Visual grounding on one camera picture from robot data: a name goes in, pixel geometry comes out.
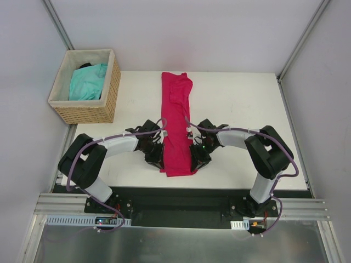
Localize wicker basket with liner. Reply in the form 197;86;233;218
48;49;121;124

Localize pink t shirt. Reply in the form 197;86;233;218
161;72;196;177

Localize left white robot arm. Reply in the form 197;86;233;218
58;118;166;213

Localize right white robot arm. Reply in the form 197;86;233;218
189;119;298;218

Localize teal t shirt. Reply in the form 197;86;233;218
69;63;107;101

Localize black garment in basket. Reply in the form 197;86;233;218
78;62;92;69

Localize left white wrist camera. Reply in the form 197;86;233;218
154;130;168;142

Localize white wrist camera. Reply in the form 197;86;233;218
186;127;202;145
154;130;168;142

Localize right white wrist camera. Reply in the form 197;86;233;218
186;127;202;145

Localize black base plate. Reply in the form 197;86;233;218
52;185;315;228

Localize right white cable duct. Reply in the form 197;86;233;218
230;220;250;231

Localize white cable duct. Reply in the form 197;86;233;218
46;215;132;227
230;220;250;231

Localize left white cable duct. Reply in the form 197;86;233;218
46;215;132;227

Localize front aluminium rail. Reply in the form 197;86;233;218
34;193;332;221

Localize left aluminium frame post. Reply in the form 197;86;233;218
41;0;75;50

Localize aluminium frame post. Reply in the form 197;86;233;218
276;0;332;83
41;0;75;50

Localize right aluminium frame post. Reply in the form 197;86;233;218
276;0;332;83

